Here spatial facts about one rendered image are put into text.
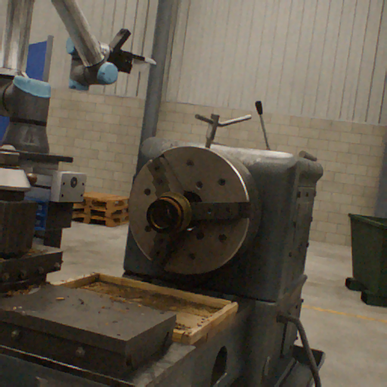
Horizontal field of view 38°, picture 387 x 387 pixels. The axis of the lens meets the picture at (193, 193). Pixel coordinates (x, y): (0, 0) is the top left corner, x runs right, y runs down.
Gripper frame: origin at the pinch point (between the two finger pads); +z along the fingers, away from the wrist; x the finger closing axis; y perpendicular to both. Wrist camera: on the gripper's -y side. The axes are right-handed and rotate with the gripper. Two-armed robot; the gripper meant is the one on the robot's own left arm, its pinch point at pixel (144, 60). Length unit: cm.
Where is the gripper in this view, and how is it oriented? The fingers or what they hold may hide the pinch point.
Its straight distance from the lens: 233.9
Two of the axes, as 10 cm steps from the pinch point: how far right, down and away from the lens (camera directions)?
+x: 7.0, 2.7, -6.6
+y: -2.3, 9.6, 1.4
